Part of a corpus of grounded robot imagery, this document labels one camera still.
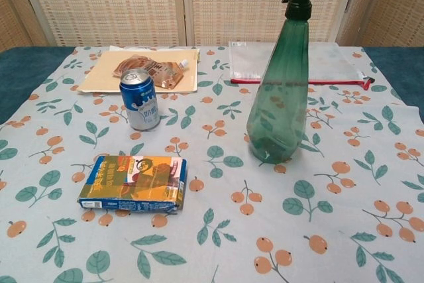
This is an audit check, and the green plastic spray bottle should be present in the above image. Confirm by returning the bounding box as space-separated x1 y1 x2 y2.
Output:
248 0 315 165

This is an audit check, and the floral printed tablecloth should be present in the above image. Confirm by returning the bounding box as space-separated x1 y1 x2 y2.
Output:
0 45 424 283

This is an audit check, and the clear mesh zipper pouch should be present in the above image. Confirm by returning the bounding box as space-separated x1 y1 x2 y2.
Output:
228 41 374 91

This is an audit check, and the blue white drink can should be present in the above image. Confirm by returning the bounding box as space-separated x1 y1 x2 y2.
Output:
119 68 161 131

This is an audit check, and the brown spouted drink pouch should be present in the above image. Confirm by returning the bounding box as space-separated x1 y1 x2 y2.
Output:
113 56 190 90

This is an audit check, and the blue yellow snack box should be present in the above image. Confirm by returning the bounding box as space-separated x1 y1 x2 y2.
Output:
77 154 188 215

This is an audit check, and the manila paper folder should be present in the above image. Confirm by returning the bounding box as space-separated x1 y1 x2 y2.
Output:
77 48 201 94

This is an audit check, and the woven bamboo folding screen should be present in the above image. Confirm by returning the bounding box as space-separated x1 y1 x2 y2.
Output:
0 0 424 52

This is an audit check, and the blue table cover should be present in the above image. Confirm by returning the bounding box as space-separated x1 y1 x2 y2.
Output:
0 45 424 125

